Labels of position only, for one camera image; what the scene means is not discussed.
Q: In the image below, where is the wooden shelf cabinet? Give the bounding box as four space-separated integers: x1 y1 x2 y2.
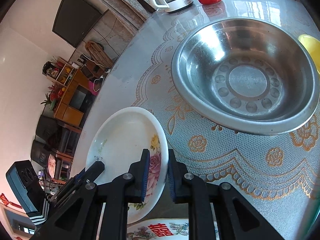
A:
42 55 106 127

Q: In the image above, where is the stainless steel bowl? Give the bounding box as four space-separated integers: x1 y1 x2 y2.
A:
171 17 319 135

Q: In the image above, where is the wooden folding chair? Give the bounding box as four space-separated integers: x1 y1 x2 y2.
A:
85 40 113 69

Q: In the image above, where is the wall mounted black television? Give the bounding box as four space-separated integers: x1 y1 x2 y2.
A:
52 0 102 48

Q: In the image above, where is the small white floral plate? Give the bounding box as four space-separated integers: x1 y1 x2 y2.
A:
86 107 169 224

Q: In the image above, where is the large oval patterned plate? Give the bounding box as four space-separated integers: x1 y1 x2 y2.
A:
126 218 221 240

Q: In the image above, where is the yellow plastic bowl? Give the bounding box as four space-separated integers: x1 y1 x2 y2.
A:
298 34 320 75

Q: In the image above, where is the left beige curtain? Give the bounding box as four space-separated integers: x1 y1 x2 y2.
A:
75 0 156 36

